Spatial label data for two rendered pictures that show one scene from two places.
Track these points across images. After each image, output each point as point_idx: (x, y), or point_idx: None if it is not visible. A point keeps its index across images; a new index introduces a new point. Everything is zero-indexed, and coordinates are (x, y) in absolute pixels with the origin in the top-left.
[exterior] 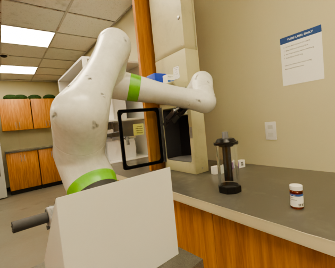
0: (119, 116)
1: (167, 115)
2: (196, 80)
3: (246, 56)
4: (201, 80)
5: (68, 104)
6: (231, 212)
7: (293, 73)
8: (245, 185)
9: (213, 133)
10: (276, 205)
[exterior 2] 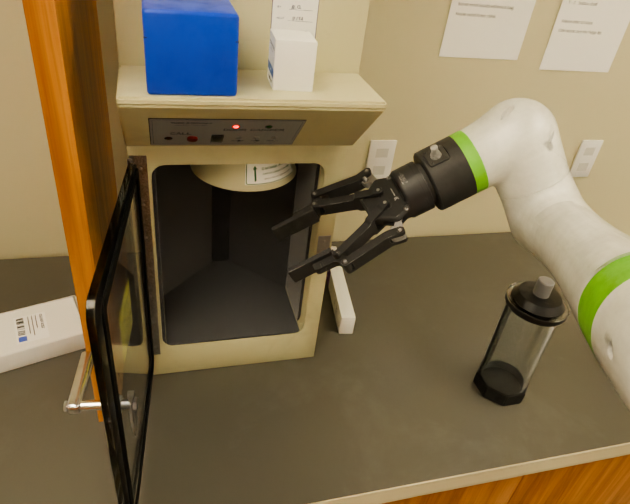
0: (107, 334)
1: (364, 254)
2: (552, 151)
3: None
4: (562, 151)
5: None
6: (605, 450)
7: (469, 29)
8: (479, 348)
9: None
10: (604, 385)
